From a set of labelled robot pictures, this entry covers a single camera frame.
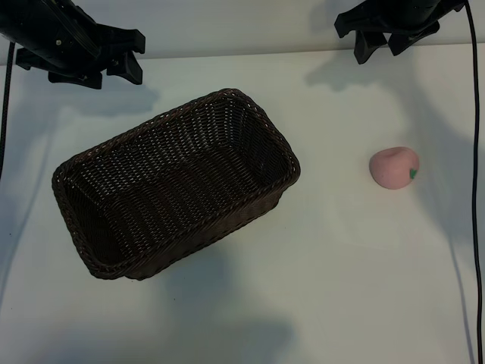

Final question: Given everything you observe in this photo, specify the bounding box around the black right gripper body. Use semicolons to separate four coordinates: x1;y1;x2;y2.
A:
333;0;465;39

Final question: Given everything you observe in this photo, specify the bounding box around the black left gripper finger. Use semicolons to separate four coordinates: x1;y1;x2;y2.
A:
48;71;104;90
108;51;144;85

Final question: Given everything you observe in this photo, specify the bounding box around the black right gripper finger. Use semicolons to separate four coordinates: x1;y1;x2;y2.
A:
354;32;390;64
388;33;418;57

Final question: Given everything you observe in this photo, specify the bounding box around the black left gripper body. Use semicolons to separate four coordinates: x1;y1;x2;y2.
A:
7;0;147;76

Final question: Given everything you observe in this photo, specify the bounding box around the dark brown woven basket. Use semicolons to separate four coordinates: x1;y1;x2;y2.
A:
52;87;302;281

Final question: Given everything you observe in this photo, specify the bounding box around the pink peach with green leaf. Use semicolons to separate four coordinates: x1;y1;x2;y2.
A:
368;146;421;190

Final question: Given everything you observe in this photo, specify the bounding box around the black braided cable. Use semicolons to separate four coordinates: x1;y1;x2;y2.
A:
0;40;18;180

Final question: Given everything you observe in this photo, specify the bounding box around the black smooth cable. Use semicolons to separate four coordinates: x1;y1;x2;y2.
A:
463;0;480;364

